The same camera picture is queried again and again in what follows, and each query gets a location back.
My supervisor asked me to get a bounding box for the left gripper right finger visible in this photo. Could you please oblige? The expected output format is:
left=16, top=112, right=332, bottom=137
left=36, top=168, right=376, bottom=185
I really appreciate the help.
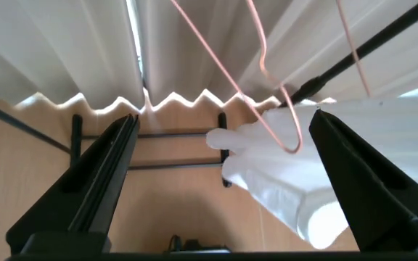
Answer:
left=308, top=109, right=418, bottom=252

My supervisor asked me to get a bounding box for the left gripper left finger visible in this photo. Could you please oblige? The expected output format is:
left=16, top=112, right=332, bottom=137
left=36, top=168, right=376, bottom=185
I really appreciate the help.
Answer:
left=5, top=113, right=141, bottom=254

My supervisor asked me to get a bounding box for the white printed sleeveless top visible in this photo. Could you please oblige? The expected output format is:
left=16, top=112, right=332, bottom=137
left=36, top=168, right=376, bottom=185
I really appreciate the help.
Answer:
left=205, top=96, right=418, bottom=252

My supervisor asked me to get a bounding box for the pink clothes hanger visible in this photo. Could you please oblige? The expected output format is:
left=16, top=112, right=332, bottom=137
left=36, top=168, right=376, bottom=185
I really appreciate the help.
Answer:
left=335, top=0, right=373, bottom=99
left=168, top=0, right=305, bottom=154

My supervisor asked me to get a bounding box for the black clothes rack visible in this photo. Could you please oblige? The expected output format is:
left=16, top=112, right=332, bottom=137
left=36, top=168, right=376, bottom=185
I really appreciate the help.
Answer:
left=0, top=0, right=418, bottom=189

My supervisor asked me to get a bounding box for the beige curtain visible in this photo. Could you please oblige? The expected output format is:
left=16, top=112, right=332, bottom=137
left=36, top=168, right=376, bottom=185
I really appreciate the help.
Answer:
left=0, top=0, right=418, bottom=112

